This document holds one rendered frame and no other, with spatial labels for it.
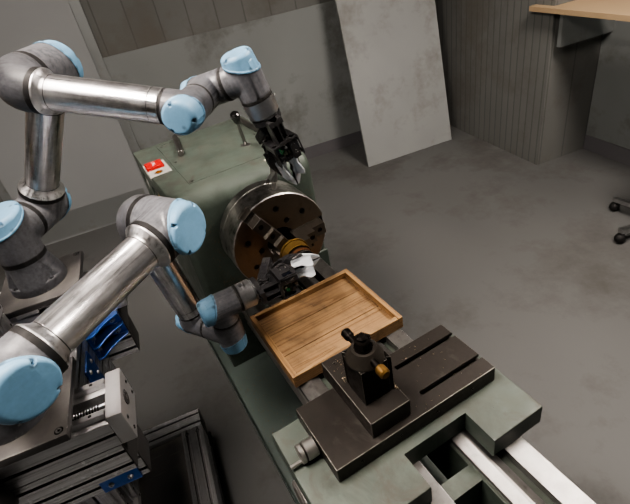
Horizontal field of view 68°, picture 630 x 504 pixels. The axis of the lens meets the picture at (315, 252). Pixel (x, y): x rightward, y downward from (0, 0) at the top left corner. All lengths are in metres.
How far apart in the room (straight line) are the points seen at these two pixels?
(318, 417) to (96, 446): 0.47
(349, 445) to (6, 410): 0.62
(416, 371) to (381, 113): 3.35
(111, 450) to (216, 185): 0.79
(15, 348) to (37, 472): 0.36
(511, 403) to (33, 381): 0.94
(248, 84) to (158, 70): 3.12
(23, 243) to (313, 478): 0.94
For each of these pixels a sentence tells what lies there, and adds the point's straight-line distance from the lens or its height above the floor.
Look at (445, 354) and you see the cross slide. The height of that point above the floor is 0.97.
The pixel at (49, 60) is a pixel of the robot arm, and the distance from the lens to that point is 1.27.
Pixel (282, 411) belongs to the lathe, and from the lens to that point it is 1.68.
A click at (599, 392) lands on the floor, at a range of 2.46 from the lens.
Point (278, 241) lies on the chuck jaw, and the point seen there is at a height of 1.13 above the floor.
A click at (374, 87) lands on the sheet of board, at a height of 0.64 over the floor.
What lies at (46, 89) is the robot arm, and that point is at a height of 1.67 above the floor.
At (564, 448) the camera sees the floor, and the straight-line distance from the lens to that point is 2.25.
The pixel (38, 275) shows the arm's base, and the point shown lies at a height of 1.21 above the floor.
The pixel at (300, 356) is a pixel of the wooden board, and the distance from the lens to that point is 1.34.
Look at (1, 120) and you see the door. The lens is 4.29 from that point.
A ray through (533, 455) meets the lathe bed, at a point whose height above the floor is 0.86.
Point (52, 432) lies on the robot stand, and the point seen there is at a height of 1.16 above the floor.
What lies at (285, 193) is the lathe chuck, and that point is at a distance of 1.39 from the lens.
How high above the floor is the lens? 1.86
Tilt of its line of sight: 35 degrees down
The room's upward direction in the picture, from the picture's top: 12 degrees counter-clockwise
